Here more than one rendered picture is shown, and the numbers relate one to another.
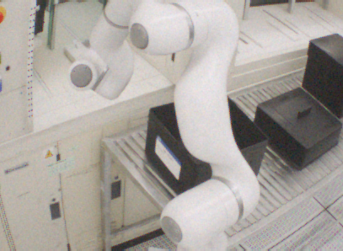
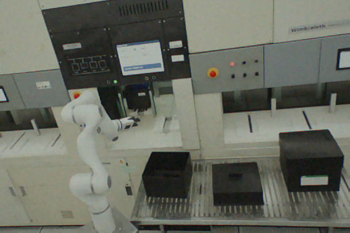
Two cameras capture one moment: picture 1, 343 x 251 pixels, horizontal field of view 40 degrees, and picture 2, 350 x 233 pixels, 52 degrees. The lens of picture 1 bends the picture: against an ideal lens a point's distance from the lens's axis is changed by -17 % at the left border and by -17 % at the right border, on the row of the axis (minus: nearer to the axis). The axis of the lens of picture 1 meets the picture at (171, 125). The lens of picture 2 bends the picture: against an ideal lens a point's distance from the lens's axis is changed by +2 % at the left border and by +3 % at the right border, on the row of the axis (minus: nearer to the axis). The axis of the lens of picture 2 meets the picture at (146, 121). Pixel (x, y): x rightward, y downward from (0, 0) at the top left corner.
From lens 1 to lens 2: 1.71 m
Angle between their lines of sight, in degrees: 47
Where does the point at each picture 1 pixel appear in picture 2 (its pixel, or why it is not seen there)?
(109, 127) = not seen: hidden behind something
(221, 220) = (81, 186)
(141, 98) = (165, 148)
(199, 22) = (76, 114)
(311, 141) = (220, 190)
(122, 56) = (104, 124)
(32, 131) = (110, 149)
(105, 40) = not seen: hidden behind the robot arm
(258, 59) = (245, 142)
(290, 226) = not seen: outside the picture
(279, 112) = (220, 170)
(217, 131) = (82, 152)
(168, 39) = (64, 118)
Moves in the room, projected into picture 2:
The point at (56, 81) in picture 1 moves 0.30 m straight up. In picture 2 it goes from (140, 132) to (134, 99)
